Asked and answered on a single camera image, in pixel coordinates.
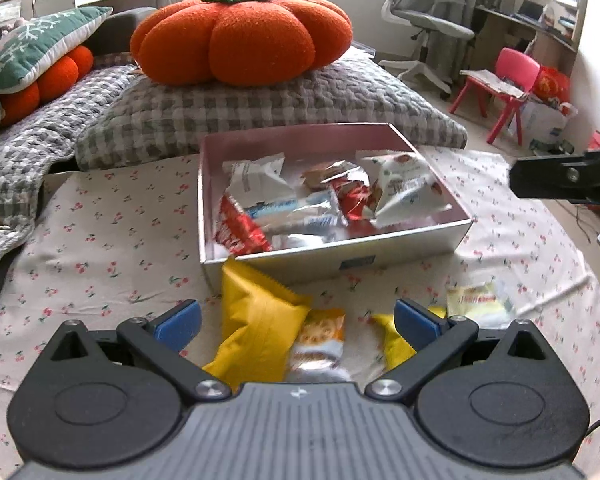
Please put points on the grey sofa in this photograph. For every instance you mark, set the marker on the grey sofa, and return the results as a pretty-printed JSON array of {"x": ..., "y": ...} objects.
[{"x": 115, "y": 30}]

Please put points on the white office chair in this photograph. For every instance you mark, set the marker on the white office chair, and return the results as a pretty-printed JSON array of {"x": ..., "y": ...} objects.
[{"x": 430, "y": 17}]

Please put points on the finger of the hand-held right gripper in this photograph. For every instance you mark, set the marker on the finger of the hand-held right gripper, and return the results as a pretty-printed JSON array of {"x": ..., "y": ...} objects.
[{"x": 545, "y": 177}]

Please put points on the red child chair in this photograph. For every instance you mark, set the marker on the red child chair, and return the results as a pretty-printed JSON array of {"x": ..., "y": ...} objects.
[{"x": 517, "y": 65}]

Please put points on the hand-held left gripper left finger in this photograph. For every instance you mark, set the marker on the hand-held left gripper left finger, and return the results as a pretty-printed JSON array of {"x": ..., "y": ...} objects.
[{"x": 180, "y": 325}]

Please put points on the wooden desk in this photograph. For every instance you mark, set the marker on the wooden desk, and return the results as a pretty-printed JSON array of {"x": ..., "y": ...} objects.
[{"x": 500, "y": 25}]

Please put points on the crumpled newspaper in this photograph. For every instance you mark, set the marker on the crumpled newspaper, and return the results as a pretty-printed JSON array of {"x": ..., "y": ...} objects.
[{"x": 495, "y": 82}]

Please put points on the grey checked blanket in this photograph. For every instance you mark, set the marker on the grey checked blanket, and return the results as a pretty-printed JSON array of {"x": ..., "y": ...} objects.
[{"x": 40, "y": 125}]

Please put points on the silver snack packet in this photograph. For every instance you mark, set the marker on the silver snack packet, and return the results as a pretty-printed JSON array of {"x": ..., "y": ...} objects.
[{"x": 295, "y": 241}]

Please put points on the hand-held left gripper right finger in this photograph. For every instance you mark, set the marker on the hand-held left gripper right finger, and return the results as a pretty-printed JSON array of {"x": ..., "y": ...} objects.
[{"x": 415, "y": 327}]

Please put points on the small orange pumpkin cushion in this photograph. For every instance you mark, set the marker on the small orange pumpkin cushion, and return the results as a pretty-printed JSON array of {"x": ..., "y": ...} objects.
[{"x": 55, "y": 77}]

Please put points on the large yellow snack packet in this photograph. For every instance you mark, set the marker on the large yellow snack packet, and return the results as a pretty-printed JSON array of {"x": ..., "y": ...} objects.
[{"x": 255, "y": 330}]

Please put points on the small yellow snack packet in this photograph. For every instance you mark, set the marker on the small yellow snack packet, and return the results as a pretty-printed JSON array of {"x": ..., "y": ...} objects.
[{"x": 392, "y": 345}]

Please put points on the beige brown snack packet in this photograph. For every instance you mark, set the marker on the beige brown snack packet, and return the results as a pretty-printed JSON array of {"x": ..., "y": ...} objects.
[{"x": 325, "y": 172}]

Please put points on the red white snack packet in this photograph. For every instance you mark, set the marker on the red white snack packet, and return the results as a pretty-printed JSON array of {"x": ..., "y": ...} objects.
[{"x": 352, "y": 195}]

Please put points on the white blue snack packet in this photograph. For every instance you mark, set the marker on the white blue snack packet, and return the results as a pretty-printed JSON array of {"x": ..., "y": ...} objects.
[{"x": 300, "y": 210}]

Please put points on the white shopping bag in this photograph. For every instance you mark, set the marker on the white shopping bag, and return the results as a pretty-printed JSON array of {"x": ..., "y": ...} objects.
[{"x": 540, "y": 120}]

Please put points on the pink cardboard box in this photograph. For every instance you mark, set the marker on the pink cardboard box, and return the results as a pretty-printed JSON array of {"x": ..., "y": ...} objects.
[{"x": 405, "y": 255}]

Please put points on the red bag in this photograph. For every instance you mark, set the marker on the red bag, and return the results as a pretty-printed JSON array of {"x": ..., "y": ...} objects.
[{"x": 550, "y": 85}]

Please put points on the cream wafer packet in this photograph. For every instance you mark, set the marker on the cream wafer packet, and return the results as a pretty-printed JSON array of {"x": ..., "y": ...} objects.
[{"x": 475, "y": 302}]

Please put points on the white green snack packet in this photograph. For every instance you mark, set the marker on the white green snack packet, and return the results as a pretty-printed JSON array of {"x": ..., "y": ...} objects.
[{"x": 405, "y": 185}]

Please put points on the cherry print cloth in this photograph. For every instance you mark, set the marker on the cherry print cloth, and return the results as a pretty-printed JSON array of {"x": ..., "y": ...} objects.
[{"x": 105, "y": 240}]

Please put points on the large orange pumpkin cushion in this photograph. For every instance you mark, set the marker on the large orange pumpkin cushion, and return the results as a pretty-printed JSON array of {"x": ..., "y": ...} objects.
[{"x": 240, "y": 40}]

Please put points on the grey checked pillow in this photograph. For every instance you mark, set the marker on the grey checked pillow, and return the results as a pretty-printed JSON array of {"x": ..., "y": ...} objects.
[{"x": 230, "y": 110}]

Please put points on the green patterned pillow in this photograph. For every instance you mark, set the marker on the green patterned pillow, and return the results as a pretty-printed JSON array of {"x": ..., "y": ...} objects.
[{"x": 30, "y": 50}]

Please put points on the orange white cookie packet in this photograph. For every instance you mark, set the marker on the orange white cookie packet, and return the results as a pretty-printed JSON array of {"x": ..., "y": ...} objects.
[{"x": 320, "y": 340}]

